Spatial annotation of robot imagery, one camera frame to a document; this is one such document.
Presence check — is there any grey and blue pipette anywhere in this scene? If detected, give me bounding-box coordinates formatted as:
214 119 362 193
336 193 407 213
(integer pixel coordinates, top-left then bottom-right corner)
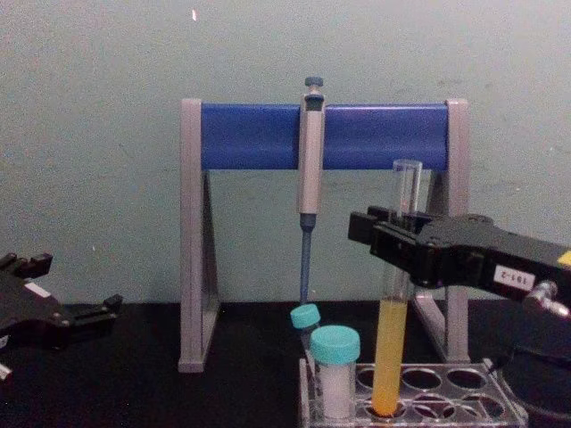
295 76 327 309

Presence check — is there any clear plastic tube rack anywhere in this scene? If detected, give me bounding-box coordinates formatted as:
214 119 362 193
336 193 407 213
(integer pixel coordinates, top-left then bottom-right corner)
297 355 530 428

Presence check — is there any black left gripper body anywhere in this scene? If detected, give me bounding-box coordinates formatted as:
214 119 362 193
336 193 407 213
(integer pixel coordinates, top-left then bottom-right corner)
0 269 77 354

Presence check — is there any wide teal-capped tube, white powder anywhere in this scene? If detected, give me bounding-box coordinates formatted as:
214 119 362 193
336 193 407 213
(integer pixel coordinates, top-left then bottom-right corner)
308 324 362 421

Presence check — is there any grey stand with blue bar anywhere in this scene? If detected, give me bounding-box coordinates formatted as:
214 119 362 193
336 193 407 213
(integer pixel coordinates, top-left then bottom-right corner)
177 97 472 375

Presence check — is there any dark cable with silver plug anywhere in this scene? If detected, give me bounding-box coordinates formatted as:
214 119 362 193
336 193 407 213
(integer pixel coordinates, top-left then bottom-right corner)
520 279 571 321

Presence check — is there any glass tube with yellow liquid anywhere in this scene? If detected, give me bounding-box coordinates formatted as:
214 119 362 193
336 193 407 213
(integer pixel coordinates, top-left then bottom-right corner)
371 159 424 419

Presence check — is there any black table cloth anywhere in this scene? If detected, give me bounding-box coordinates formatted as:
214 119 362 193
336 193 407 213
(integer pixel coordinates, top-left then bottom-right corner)
0 300 571 428

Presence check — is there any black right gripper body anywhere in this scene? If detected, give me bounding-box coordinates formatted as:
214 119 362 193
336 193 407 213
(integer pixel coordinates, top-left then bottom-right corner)
426 213 571 309

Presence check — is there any narrow teal-capped tube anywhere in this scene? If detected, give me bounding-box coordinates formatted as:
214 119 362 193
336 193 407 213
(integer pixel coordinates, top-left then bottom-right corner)
289 303 323 354

